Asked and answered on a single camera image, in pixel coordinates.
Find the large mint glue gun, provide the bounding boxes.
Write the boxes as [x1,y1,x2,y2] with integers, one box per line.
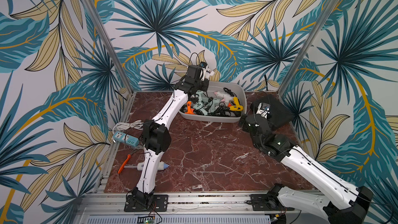
[205,97,221,114]

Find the yellow black glue gun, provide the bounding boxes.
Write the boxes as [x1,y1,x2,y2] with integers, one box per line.
[229,96,244,112]

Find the white pink glue gun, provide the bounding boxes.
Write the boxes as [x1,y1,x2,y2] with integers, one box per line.
[214,91,234,103]

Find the orange black glue gun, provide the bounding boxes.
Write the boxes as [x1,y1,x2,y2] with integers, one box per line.
[186,101,195,115]

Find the mint green glue gun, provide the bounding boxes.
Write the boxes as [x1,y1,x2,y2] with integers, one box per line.
[194,90,208,103]

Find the large white blue glue gun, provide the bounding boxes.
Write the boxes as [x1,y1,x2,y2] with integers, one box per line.
[124,161,169,171]

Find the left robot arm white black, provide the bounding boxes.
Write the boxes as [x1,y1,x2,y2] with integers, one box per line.
[126,77,209,211]

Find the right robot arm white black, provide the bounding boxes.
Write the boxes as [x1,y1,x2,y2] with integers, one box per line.
[238,114,373,224]

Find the grey plastic storage box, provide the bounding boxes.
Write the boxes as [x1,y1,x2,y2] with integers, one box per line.
[179,82,247,123]

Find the black tool case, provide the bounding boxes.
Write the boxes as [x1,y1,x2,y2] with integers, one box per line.
[250,93,294,131]

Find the teal power strip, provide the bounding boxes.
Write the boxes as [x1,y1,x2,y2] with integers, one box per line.
[112,131,140,147]

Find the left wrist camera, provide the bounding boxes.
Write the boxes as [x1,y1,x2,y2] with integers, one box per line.
[186,62,208,81]

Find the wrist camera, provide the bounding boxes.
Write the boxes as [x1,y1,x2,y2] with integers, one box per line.
[186,62,208,81]
[256,102,271,119]

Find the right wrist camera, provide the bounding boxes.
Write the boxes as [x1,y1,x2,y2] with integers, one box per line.
[256,102,271,119]

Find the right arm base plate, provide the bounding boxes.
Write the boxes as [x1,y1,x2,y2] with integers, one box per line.
[246,194,295,213]

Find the white coiled power cable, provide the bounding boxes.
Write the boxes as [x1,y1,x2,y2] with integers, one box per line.
[111,119,147,133]

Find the orange handled tool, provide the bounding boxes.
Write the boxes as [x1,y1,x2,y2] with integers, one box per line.
[118,154,131,174]

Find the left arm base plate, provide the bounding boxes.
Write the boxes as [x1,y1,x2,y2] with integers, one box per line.
[124,195,169,213]

